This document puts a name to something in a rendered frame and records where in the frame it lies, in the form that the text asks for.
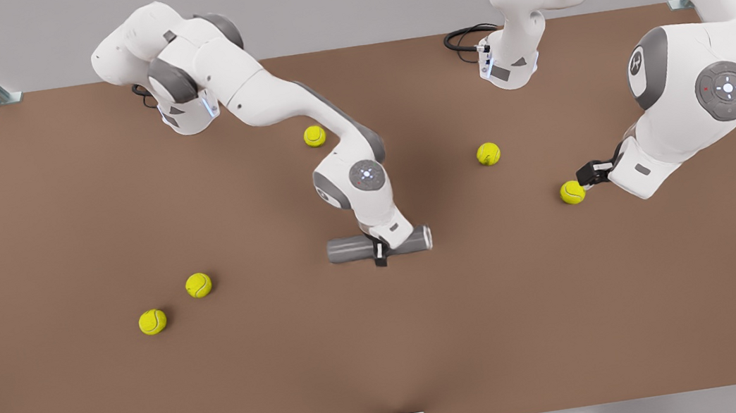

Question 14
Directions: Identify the grey tennis ball tube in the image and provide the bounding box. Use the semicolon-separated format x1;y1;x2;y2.
325;224;434;266

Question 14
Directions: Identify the yellow tennis ball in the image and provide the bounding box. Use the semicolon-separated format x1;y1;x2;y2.
302;124;328;149
183;271;214;301
137;307;169;337
558;179;587;207
475;141;503;168

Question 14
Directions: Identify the black cable loop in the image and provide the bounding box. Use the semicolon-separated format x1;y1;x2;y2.
131;82;159;112
442;22;504;68

